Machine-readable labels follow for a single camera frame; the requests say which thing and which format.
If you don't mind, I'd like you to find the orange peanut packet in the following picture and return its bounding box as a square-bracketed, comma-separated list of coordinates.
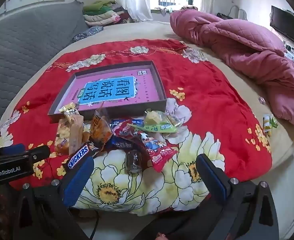
[89, 102, 114, 150]

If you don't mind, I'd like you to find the shallow pink-lined cardboard box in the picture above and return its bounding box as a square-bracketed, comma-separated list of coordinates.
[47, 60, 167, 123]

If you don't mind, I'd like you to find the beige bed sheet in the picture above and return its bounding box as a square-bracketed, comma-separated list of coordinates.
[2, 20, 294, 170]

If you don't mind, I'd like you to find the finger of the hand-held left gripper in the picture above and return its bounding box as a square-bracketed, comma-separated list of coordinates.
[0, 144, 25, 157]
[24, 145, 51, 167]

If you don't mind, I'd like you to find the stack of folded clothes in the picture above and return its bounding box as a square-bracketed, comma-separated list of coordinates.
[83, 0, 130, 27]

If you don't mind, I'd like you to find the blue patterned pillow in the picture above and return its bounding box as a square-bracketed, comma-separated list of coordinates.
[72, 26, 104, 43]

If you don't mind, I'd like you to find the white wire rack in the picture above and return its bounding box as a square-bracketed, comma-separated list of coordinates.
[228, 5, 248, 20]

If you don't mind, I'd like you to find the dark clear-wrapped cake packet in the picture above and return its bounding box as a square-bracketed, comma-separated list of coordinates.
[125, 149, 143, 174]

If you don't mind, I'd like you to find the grey quilted headboard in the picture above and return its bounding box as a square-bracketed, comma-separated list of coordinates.
[0, 0, 90, 150]

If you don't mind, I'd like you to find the yellow rice cracker packet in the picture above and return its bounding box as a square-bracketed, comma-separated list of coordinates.
[54, 119, 72, 155]

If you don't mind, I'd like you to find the black box on floor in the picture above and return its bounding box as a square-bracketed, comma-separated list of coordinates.
[270, 5, 294, 48]

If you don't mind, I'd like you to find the small gold candy packet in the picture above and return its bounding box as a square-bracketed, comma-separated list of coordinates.
[166, 114, 182, 127]

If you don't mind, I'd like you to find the red floral blanket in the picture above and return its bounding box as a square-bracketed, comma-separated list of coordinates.
[0, 39, 273, 217]

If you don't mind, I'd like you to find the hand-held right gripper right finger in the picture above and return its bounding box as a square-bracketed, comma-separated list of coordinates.
[187, 154, 280, 240]

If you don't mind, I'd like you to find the red cartoon snack packet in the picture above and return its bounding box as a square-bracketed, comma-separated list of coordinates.
[111, 121, 179, 173]

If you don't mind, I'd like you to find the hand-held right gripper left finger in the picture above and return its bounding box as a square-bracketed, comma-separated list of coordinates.
[14, 157, 95, 240]

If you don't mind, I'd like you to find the blue cookie packet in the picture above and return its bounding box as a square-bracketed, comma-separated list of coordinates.
[104, 119, 147, 157]

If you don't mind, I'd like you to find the brown chocolate bar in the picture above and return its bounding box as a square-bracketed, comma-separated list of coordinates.
[62, 141, 100, 173]

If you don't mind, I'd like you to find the green jelly packet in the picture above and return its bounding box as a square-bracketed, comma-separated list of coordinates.
[127, 109, 179, 133]

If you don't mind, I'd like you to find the pink quilted duvet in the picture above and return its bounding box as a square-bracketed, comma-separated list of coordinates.
[169, 9, 294, 127]

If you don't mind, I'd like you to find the long yellow bread packet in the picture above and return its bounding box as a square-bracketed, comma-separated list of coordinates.
[59, 102, 85, 155]

